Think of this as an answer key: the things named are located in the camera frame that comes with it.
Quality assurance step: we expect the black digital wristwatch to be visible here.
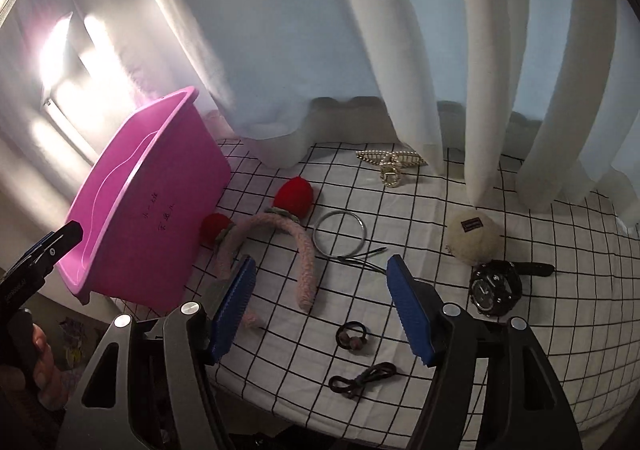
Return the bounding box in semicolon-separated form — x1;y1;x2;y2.
469;259;555;318

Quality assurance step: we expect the beige plush round pouch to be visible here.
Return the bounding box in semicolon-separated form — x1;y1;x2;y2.
445;210;501;266

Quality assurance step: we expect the black hair tie with bead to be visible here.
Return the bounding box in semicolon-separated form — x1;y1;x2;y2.
334;320;372;354

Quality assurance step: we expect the pink fuzzy strawberry headband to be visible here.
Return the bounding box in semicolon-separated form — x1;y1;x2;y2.
198;176;318;313

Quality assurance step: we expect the person's left hand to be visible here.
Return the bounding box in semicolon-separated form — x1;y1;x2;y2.
0;323;68;411

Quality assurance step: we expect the pink plastic basin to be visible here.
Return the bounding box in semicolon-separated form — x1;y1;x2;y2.
58;86;231;313

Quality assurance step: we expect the thin dark hair pin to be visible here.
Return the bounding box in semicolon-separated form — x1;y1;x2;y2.
334;247;387;275

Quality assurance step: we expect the pearl hair claw clip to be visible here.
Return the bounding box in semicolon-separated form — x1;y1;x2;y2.
356;149;426;188

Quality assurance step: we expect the white curtain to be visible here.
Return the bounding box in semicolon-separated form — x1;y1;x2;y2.
1;0;639;230

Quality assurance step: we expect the black knotted hair tie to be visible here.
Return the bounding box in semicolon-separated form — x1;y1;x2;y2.
327;361;399;400

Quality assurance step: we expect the silver bangle bracelet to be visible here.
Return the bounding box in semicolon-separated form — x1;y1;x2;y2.
311;209;369;259

